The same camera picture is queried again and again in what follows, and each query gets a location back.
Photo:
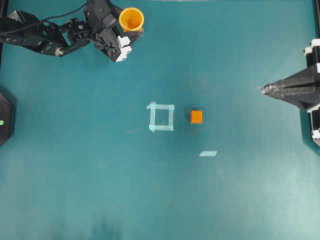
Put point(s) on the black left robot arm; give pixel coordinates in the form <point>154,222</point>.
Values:
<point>44,36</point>

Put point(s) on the black base with green light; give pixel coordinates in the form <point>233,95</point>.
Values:
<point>5,119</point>

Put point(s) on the light blue tape strip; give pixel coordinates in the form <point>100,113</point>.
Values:
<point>208,154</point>

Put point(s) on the black frame post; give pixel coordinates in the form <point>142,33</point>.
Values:
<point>316,11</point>

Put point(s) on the yellow-orange plastic cup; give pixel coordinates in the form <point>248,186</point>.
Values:
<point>131,19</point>

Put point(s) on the light blue tape square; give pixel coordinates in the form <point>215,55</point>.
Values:
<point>161,117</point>

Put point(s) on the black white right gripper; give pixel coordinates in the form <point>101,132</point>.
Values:
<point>293,89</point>

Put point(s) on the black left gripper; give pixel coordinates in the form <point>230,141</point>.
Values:
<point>103,17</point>

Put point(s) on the small orange cube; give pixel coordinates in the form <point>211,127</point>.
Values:
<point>196,117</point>

